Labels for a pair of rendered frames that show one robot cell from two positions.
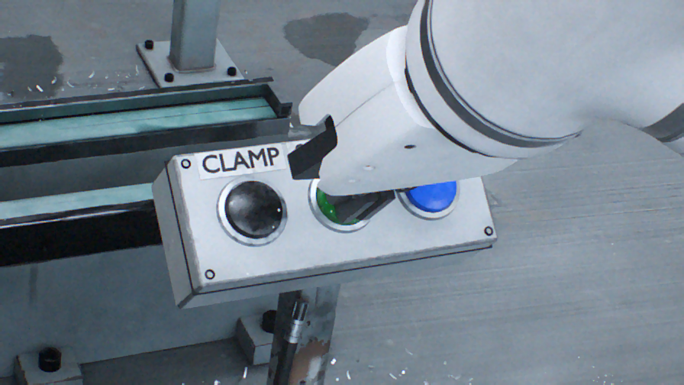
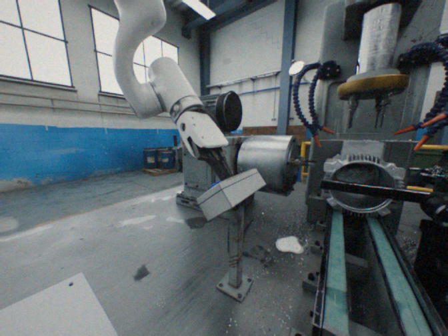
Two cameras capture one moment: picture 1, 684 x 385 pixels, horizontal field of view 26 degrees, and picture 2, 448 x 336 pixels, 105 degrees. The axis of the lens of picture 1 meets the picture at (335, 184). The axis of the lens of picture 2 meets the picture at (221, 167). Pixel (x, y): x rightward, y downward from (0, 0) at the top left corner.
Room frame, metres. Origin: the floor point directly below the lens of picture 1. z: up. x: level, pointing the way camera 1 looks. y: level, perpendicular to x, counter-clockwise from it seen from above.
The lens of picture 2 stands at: (0.97, -0.20, 1.17)
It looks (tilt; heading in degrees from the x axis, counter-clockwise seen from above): 11 degrees down; 152
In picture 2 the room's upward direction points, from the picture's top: straight up
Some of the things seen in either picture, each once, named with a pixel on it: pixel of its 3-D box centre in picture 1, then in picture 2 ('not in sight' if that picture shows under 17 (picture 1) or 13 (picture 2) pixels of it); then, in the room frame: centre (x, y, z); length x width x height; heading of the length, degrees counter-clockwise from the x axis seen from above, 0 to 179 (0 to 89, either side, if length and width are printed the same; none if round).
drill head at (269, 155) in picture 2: not in sight; (259, 163); (0.37, 0.32, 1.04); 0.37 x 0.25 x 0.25; 28
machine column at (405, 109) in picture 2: not in sight; (360, 108); (0.56, 0.70, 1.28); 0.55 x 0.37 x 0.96; 118
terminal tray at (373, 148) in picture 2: not in sight; (359, 151); (0.66, 0.52, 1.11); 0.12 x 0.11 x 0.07; 118
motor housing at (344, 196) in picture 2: not in sight; (356, 180); (0.68, 0.48, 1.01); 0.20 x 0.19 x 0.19; 118
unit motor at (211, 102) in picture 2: not in sight; (206, 137); (0.14, 0.16, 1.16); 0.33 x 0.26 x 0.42; 28
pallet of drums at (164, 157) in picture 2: not in sight; (165, 159); (-4.59, 0.76, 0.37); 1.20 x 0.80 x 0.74; 108
